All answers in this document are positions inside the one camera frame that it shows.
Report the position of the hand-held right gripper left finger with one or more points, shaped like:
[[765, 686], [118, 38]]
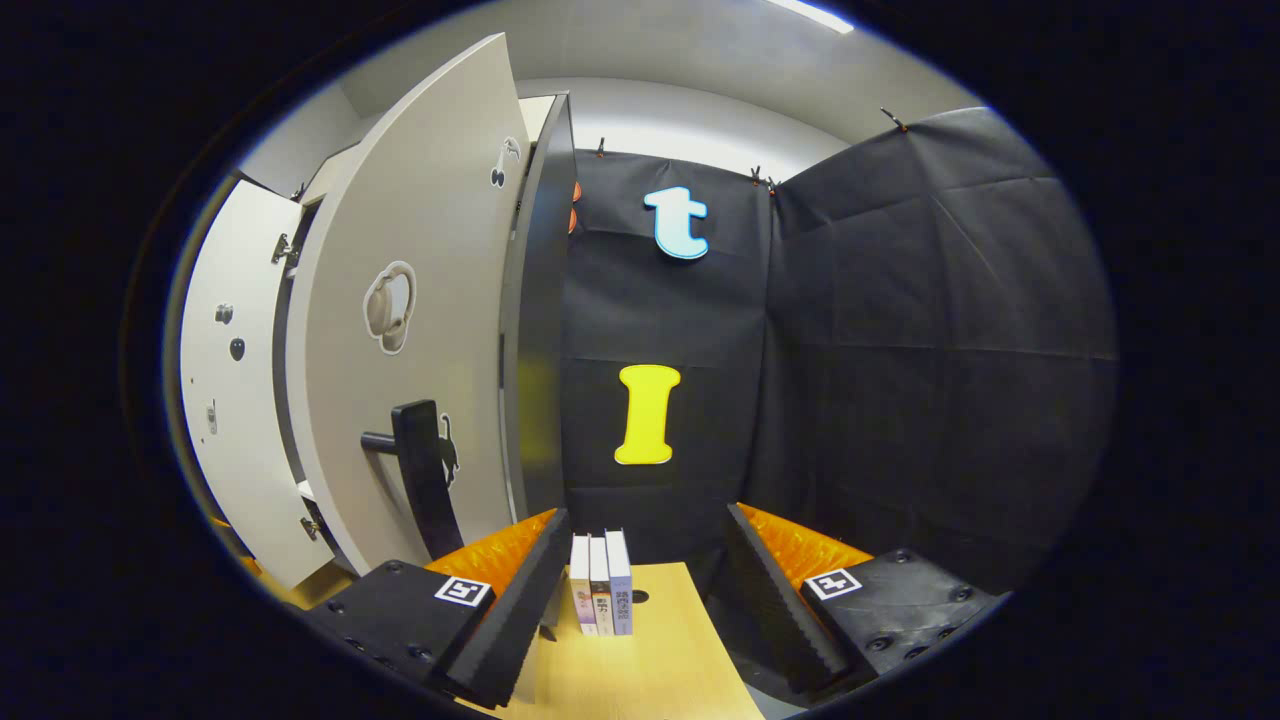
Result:
[[520, 610]]

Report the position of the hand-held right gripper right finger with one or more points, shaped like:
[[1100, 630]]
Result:
[[785, 610]]

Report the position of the light grey cabinet door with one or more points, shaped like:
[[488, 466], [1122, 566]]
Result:
[[240, 420], [440, 230]]

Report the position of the metal door hinge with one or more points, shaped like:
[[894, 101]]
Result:
[[283, 249], [311, 528]]

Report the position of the black backdrop cloth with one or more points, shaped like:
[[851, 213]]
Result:
[[900, 380]]

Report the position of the small cloth clip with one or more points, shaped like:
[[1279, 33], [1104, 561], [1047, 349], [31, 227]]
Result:
[[762, 180], [893, 119]]

